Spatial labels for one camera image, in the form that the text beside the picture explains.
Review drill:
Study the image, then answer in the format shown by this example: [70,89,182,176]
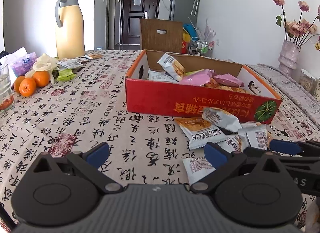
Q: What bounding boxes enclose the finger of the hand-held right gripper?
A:
[244,147,320,167]
[269,139,320,155]

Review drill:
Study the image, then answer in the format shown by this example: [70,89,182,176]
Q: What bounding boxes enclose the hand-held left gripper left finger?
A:
[32,142,125,194]

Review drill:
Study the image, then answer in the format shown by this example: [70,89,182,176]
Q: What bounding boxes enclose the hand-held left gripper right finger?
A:
[189,142,282,194]

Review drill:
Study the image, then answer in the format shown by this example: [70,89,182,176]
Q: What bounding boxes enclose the white orange cracker packet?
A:
[237,124,268,151]
[204,78,247,95]
[224,134,244,154]
[157,53,185,81]
[175,116,228,149]
[182,156,216,186]

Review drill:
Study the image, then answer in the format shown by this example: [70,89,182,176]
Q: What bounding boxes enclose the pink snack packet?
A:
[214,73,245,87]
[179,69,216,86]

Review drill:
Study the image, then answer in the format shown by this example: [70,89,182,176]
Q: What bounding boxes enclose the red cardboard box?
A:
[125,49,283,125]

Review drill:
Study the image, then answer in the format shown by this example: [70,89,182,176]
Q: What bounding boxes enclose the white grey-print snack packet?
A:
[147,70,178,83]

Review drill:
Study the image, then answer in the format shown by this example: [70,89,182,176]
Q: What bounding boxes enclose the calligraphy printed tablecloth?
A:
[0,50,320,226]

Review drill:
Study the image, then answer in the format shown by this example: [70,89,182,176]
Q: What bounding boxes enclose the grey patterned cloth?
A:
[246,64,320,129]

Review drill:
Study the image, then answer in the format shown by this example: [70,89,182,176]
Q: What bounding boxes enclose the clear storage jar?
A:
[299,69,320,96]

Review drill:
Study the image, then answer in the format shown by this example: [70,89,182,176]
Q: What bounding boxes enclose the small green snack packet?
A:
[56,69,76,82]

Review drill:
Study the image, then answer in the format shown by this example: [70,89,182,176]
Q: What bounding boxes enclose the pink textured vase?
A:
[278,40,301,76]

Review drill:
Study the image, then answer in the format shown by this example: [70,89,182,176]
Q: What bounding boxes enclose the orange fruit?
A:
[32,71,50,88]
[14,76,25,95]
[19,78,37,97]

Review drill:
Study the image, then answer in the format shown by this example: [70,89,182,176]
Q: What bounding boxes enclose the clear drinking glass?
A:
[0,64,15,113]

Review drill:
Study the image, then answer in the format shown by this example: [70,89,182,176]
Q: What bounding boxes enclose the purple tissue pack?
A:
[11,52,37,77]

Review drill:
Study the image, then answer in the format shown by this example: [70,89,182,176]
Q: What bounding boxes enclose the pink rose bouquet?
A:
[272,0,320,47]

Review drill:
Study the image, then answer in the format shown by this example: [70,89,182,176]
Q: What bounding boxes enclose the yellow thermos jug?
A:
[55,0,85,61]

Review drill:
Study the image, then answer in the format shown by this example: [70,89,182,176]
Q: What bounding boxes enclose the pale dried flowers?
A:
[197,18,217,42]

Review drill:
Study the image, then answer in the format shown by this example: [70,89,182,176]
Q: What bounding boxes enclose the blue plastic item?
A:
[183,24,198,39]

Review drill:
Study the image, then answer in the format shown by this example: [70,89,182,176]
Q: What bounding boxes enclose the brown wooden chair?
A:
[139,18,184,53]

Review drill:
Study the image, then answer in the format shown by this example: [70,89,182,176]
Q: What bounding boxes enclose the white plastic bag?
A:
[0,47,27,71]

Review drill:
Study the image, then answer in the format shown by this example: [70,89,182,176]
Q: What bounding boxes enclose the dark entrance door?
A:
[121,0,162,45]

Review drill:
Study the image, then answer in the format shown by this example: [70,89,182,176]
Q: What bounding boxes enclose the grey interior door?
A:
[107,0,117,50]

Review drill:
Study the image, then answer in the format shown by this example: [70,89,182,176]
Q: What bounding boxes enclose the grey refrigerator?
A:
[169,0,202,22]

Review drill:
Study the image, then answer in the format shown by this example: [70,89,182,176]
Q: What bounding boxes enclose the wire storage cart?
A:
[189,37,213,56]

